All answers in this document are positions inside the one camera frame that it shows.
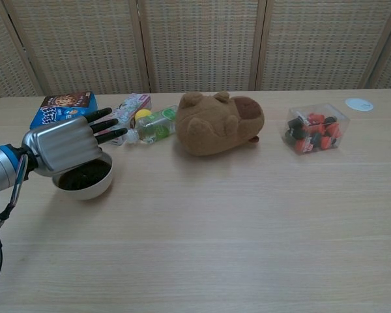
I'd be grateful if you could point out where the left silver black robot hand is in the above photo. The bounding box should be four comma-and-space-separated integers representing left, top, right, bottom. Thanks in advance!
21, 107, 129, 177

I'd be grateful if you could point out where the blue snack box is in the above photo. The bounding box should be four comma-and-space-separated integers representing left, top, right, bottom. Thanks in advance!
31, 91, 99, 129

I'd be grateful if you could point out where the cup of dark coffee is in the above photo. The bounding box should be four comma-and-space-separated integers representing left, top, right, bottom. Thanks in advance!
51, 153, 115, 201

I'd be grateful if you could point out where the pink snack packet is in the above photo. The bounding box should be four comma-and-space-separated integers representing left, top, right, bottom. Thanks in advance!
108, 93, 152, 146

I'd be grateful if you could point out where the clear box of red black pieces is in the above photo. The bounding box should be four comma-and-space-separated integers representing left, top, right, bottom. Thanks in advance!
282, 102, 351, 157

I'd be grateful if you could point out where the clear bottle with green label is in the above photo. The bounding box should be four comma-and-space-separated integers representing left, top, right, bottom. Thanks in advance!
124, 104, 179, 146

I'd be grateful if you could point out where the brown capybara plush toy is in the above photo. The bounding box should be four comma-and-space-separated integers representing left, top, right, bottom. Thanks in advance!
175, 91, 266, 157

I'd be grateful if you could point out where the woven bamboo folding screen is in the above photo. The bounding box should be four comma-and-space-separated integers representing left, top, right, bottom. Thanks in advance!
0, 0, 391, 102

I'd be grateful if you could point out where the white round table grommet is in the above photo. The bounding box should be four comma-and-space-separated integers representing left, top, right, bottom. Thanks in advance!
345, 97, 375, 113

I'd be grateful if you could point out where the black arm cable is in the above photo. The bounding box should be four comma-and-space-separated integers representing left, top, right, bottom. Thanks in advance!
0, 153, 32, 294

